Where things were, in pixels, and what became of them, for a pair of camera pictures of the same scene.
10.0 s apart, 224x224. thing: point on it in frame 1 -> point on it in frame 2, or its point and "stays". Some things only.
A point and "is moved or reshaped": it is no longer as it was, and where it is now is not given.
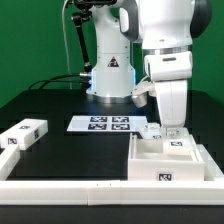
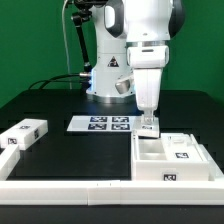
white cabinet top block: [24, 134] stays
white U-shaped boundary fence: [209, 191] stays
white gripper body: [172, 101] -> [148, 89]
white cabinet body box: [147, 162] is moved or reshaped
